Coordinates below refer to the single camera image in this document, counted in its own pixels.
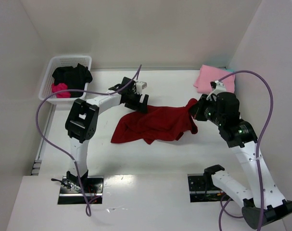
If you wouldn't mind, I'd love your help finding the dark red t shirt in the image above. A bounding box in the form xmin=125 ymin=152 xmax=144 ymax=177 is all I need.
xmin=111 ymin=98 xmax=198 ymax=144

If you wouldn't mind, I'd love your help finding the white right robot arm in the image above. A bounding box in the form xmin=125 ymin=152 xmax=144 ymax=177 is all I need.
xmin=190 ymin=92 xmax=292 ymax=230

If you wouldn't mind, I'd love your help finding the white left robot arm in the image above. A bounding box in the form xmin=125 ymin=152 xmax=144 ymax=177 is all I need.
xmin=65 ymin=77 xmax=149 ymax=189

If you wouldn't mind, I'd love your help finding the folded pink t shirt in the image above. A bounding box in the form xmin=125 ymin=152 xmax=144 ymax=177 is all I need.
xmin=193 ymin=64 xmax=235 ymax=94

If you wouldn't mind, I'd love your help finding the black t shirt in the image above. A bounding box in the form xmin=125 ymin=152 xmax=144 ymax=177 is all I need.
xmin=51 ymin=64 xmax=93 ymax=93

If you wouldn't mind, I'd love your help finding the magenta t shirt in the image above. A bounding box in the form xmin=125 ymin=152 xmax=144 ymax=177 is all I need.
xmin=51 ymin=83 xmax=71 ymax=99

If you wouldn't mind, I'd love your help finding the white plastic basket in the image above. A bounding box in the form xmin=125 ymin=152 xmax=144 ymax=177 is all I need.
xmin=38 ymin=54 xmax=92 ymax=105

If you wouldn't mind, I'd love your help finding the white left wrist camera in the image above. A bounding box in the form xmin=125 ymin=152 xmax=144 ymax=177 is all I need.
xmin=135 ymin=81 xmax=147 ymax=95

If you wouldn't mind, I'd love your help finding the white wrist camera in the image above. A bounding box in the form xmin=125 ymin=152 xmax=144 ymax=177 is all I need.
xmin=135 ymin=81 xmax=147 ymax=95
xmin=206 ymin=80 xmax=227 ymax=101

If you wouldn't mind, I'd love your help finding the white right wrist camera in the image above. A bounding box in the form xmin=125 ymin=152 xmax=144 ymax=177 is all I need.
xmin=206 ymin=80 xmax=227 ymax=101

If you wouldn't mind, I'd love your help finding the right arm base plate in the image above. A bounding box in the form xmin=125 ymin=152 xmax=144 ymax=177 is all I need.
xmin=188 ymin=174 xmax=229 ymax=203

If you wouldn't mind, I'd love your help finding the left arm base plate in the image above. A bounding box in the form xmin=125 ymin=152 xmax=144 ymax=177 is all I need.
xmin=57 ymin=176 xmax=104 ymax=205

